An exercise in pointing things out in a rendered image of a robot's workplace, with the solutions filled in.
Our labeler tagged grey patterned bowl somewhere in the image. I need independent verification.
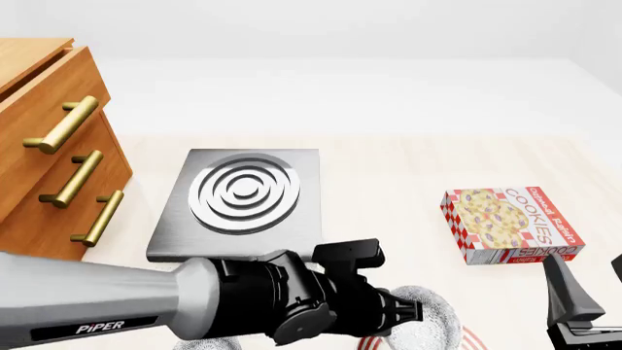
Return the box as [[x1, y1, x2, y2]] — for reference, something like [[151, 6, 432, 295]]
[[173, 335, 244, 350], [386, 285, 463, 350]]

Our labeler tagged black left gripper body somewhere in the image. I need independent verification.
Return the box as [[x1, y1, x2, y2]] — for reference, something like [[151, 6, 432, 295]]
[[376, 287, 425, 335]]

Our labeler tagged wooden cabinet drawer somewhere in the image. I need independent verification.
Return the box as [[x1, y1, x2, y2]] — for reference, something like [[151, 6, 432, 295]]
[[0, 110, 133, 225], [0, 46, 112, 176], [0, 172, 134, 263]]

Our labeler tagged wooden cabinet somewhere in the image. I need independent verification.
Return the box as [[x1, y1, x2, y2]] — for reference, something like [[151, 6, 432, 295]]
[[0, 37, 134, 263]]

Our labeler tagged red white cookies box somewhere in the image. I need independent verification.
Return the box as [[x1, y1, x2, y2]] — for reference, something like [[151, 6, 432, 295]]
[[439, 186, 586, 266]]

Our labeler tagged flat stove plate with rings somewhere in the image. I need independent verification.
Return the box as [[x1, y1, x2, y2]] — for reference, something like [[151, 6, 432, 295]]
[[145, 147, 325, 264]]

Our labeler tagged brass drawer handle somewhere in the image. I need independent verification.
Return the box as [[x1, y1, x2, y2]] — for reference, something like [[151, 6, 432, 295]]
[[21, 94, 100, 156], [38, 149, 105, 210], [69, 189, 125, 248]]

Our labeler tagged plate with red stripes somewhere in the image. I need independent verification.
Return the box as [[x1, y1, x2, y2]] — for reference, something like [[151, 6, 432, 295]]
[[357, 325, 488, 350]]

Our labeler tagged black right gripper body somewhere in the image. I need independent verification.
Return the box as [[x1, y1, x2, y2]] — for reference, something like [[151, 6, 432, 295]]
[[547, 314, 622, 350]]

